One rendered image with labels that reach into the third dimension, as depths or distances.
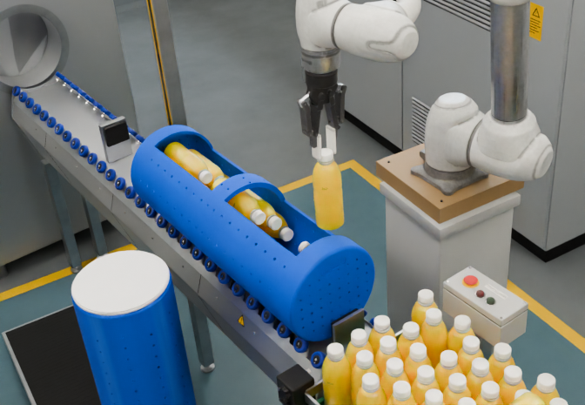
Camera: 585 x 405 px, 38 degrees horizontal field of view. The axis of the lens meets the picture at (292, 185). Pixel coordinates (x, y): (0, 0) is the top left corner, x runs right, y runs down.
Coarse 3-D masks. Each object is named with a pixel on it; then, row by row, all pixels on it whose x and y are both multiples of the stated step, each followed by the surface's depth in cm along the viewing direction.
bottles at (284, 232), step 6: (282, 216) 258; (252, 222) 253; (282, 222) 255; (264, 228) 256; (270, 228) 255; (282, 228) 253; (288, 228) 253; (270, 234) 256; (276, 234) 255; (282, 234) 252; (288, 234) 253; (288, 240) 254; (300, 246) 246
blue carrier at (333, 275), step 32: (160, 160) 265; (224, 160) 280; (160, 192) 262; (192, 192) 250; (224, 192) 244; (256, 192) 270; (192, 224) 249; (224, 224) 238; (288, 224) 259; (224, 256) 238; (256, 256) 226; (288, 256) 220; (320, 256) 216; (352, 256) 222; (256, 288) 228; (288, 288) 216; (320, 288) 219; (352, 288) 227; (288, 320) 219; (320, 320) 225
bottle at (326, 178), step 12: (324, 168) 210; (336, 168) 211; (324, 180) 210; (336, 180) 211; (324, 192) 212; (336, 192) 213; (324, 204) 214; (336, 204) 214; (324, 216) 216; (336, 216) 216; (324, 228) 218; (336, 228) 218
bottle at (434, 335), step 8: (424, 328) 214; (432, 328) 213; (440, 328) 213; (424, 336) 214; (432, 336) 213; (440, 336) 213; (432, 344) 214; (440, 344) 214; (432, 352) 215; (440, 352) 216; (432, 360) 217
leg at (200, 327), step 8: (192, 304) 334; (192, 312) 337; (200, 312) 337; (192, 320) 341; (200, 320) 339; (200, 328) 341; (208, 328) 344; (200, 336) 343; (208, 336) 346; (200, 344) 345; (208, 344) 348; (200, 352) 349; (208, 352) 350; (200, 360) 353; (208, 360) 352; (208, 368) 355
